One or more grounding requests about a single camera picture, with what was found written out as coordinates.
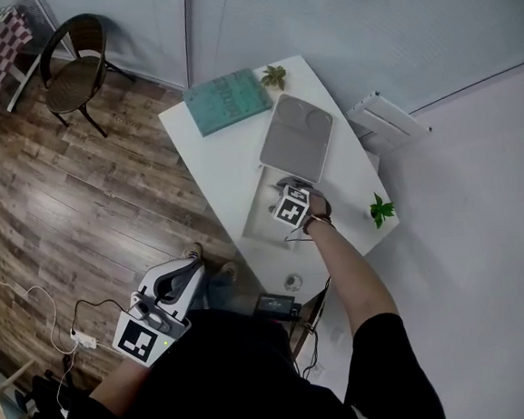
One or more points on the black power adapter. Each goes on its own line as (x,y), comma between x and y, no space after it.
(275,304)

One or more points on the person's left shoe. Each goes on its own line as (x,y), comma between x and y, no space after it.
(193,252)

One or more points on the small green potted plant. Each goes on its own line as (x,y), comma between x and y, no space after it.
(274,76)
(382,209)

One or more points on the person's left forearm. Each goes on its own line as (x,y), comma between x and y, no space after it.
(120,390)

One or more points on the person's right shoe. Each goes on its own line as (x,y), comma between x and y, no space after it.
(227,270)

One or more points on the white slatted chair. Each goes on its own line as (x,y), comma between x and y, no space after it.
(386,118)

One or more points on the person's right forearm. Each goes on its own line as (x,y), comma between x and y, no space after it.
(349,269)

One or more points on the person's black shirt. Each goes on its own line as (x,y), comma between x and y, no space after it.
(236,388)

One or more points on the white power strip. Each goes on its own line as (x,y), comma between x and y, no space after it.
(84,339)

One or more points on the white box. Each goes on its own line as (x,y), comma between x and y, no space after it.
(295,142)

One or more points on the person's right hand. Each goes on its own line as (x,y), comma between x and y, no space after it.
(320,205)

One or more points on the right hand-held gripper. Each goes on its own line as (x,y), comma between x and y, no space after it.
(291,208)

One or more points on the black round-back chair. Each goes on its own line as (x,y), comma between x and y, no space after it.
(76,69)

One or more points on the green book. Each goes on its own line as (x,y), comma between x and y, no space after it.
(227,100)

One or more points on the white table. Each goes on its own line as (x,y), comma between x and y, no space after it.
(221,162)

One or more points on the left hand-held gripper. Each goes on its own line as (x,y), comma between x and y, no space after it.
(136,340)

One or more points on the person's shoe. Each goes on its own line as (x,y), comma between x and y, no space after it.
(227,270)
(193,252)

